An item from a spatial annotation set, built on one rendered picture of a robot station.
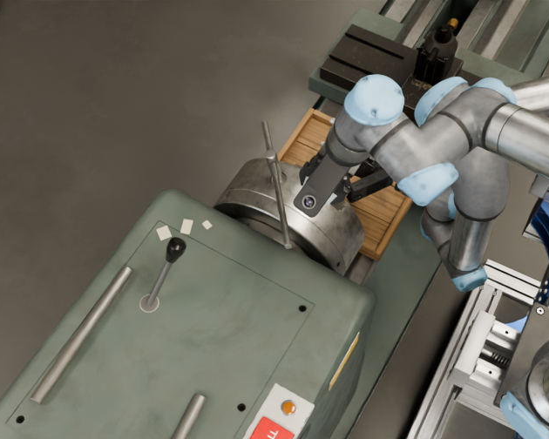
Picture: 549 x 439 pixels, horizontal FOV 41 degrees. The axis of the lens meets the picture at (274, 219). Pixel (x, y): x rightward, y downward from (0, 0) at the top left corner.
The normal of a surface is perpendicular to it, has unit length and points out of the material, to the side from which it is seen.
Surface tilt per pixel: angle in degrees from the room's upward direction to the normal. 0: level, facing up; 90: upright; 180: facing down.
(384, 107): 14
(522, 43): 0
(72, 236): 0
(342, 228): 51
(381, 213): 0
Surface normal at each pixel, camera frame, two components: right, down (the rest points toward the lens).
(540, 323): -0.03, -0.48
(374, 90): 0.19, -0.35
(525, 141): -0.73, -0.07
